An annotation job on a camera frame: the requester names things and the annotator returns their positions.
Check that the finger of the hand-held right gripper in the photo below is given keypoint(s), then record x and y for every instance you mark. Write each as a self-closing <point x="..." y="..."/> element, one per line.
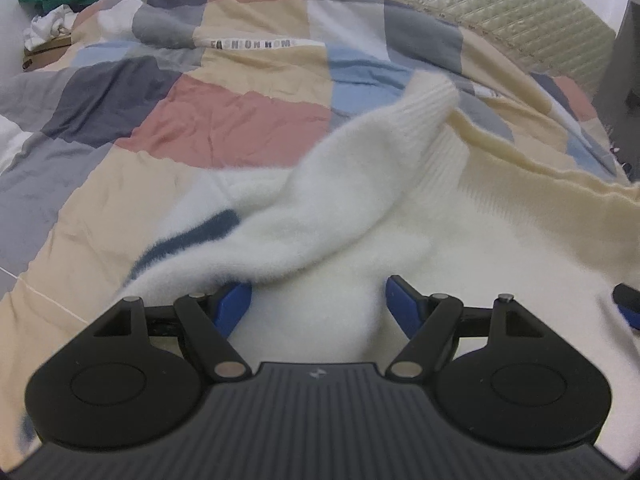
<point x="631" y="305"/>

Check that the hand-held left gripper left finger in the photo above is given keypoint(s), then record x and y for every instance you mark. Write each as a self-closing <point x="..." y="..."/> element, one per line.
<point x="232" y="305"/>

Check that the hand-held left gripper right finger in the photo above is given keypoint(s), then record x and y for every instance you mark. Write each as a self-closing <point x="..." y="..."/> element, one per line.
<point x="402" y="305"/>

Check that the white fluffy sweater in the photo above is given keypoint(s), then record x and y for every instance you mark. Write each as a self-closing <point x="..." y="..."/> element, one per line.
<point x="340" y="200"/>

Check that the patchwork quilt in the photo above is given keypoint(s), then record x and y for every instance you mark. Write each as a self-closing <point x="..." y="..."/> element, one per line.
<point x="175" y="110"/>

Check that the grey bedside cabinet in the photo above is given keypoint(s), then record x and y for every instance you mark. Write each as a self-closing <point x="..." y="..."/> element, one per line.
<point x="622" y="85"/>

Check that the brown cardboard box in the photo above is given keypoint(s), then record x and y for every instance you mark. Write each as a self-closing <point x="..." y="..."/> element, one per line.
<point x="42" y="55"/>

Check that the beige quilted headboard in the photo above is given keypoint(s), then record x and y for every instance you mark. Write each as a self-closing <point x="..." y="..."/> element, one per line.
<point x="500" y="0"/>

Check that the white crumpled cloth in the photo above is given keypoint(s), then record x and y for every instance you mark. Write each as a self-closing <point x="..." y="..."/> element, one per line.
<point x="47" y="25"/>

